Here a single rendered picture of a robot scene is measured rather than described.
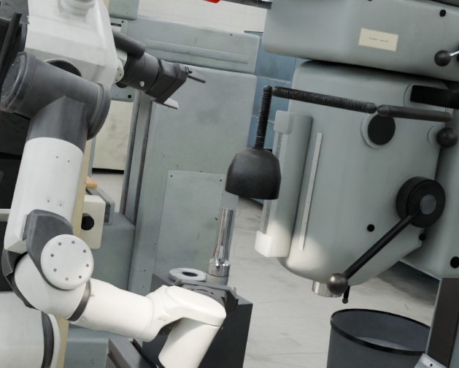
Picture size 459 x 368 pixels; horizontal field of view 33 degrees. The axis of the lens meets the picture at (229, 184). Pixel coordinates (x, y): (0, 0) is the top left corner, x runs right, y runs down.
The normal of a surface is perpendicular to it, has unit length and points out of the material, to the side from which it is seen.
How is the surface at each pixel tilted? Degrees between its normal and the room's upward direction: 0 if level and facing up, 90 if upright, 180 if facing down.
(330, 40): 90
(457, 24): 90
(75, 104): 60
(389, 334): 86
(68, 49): 76
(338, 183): 90
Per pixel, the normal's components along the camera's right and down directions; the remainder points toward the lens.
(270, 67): -0.89, -0.07
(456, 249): 0.42, 0.21
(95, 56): 0.47, -0.04
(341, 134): -0.43, 0.07
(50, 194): 0.59, -0.30
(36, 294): -0.64, 0.40
